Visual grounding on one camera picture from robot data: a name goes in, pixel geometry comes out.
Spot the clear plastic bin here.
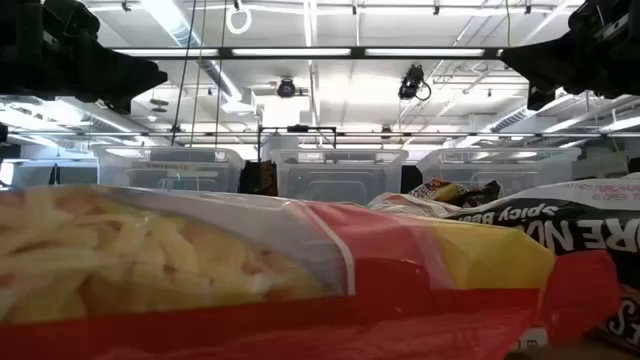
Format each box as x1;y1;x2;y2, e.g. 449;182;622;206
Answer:
269;147;410;206
415;146;584;197
92;144;246;195

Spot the yellow red Maruchan noodle pack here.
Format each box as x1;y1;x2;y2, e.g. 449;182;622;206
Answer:
0;183;557;360

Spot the pale background workbench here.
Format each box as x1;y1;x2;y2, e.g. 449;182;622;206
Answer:
0;157;99;189

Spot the dark background object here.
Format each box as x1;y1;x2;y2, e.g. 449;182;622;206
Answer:
239;159;279;197

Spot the black LED light bar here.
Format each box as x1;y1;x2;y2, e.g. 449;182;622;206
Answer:
112;46;506;61

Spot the grey metal crossbar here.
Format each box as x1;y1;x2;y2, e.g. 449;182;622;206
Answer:
0;130;640;140

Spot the black hanging cable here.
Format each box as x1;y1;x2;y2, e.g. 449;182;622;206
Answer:
188;0;208;147
170;0;198;147
214;0;229;149

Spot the white looped cable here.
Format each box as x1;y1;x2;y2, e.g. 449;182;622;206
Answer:
225;0;253;36

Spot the black ceiling camera with cable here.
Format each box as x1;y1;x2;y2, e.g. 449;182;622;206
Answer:
397;63;432;102

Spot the round black overhead camera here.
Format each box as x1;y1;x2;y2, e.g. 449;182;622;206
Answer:
276;77;299;100

